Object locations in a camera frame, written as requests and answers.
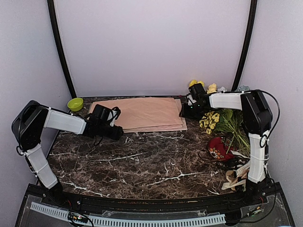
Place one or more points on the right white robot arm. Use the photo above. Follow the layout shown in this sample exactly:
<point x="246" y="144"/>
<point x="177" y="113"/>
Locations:
<point x="257" y="118"/>

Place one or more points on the white slotted cable duct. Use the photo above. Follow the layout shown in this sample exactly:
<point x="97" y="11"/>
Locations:
<point x="98" y="221"/>

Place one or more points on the red floral tin lid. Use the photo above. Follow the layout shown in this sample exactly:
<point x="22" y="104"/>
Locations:
<point x="220" y="148"/>

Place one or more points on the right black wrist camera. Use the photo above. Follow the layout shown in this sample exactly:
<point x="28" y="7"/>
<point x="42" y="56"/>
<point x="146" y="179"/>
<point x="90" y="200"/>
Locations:
<point x="197" y="90"/>

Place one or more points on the bunch of fake flowers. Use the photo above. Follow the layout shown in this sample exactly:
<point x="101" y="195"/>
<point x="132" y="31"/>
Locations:
<point x="230" y="125"/>

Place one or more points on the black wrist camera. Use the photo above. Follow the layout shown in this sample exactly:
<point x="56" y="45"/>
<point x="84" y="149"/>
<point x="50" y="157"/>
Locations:
<point x="197" y="90"/>
<point x="102" y="113"/>

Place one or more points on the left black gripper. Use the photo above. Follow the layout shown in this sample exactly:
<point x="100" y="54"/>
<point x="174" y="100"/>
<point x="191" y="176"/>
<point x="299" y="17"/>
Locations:
<point x="116" y="135"/>

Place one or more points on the pink wrapping paper stack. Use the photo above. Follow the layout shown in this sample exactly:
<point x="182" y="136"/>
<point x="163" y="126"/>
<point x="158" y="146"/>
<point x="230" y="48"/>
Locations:
<point x="143" y="112"/>

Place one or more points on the left black frame post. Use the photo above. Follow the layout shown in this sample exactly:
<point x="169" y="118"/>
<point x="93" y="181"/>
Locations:
<point x="59" y="47"/>

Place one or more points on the bright yellow flower stem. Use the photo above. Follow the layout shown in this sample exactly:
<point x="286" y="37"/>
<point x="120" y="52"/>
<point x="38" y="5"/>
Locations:
<point x="193" y="82"/>

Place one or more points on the green plastic bowl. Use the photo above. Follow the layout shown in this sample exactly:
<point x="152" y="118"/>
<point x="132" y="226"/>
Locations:
<point x="76" y="104"/>

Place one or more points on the black frame post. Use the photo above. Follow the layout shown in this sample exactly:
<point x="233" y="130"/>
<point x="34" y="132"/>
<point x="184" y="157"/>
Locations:
<point x="246" y="44"/>
<point x="59" y="47"/>

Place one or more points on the right black frame post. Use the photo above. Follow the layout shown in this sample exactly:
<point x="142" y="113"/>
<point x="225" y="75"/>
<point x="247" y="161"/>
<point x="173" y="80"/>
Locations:
<point x="246" y="44"/>

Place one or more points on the pale yellow flower stem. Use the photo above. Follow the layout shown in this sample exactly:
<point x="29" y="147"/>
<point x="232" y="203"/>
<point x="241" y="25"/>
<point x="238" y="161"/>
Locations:
<point x="212" y="88"/>

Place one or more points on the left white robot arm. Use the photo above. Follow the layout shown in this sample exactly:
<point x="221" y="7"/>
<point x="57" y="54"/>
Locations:
<point x="34" y="117"/>

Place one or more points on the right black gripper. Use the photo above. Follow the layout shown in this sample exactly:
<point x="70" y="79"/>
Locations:
<point x="185" y="112"/>

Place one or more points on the small yellow blossom sprig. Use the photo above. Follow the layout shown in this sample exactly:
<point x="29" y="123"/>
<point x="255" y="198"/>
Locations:
<point x="209" y="121"/>

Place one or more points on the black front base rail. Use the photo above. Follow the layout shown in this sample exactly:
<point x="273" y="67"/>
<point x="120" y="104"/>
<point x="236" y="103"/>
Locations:
<point x="231" y="202"/>

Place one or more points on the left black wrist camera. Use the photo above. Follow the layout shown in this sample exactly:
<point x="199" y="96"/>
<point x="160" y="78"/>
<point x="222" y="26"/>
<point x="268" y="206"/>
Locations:
<point x="102" y="113"/>

